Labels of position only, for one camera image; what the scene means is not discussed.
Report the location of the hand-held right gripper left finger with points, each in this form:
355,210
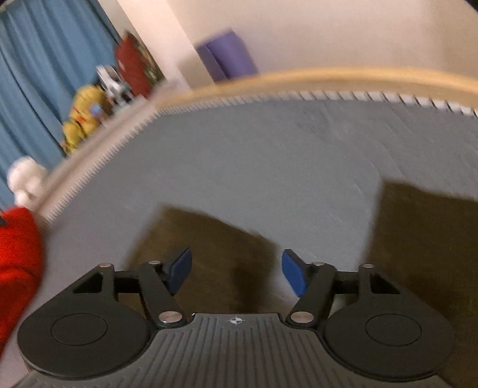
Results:
179,270

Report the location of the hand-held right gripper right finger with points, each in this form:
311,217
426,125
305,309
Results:
295,274

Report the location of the grey quilted mattress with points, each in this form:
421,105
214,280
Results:
261,168

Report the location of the red folded quilt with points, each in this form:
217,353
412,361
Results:
16,268

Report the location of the white plush toy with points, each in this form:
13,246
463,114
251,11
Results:
28,181

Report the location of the yellow plush toy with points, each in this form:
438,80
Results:
84,115

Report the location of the panda plush toy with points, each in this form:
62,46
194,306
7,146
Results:
114,84

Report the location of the dark red cushion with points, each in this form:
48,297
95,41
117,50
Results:
136,63

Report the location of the purple paper bag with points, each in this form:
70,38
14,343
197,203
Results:
227,54

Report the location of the blue curtain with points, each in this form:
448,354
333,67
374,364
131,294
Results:
44,67

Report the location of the wooden bed frame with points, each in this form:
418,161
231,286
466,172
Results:
336,76

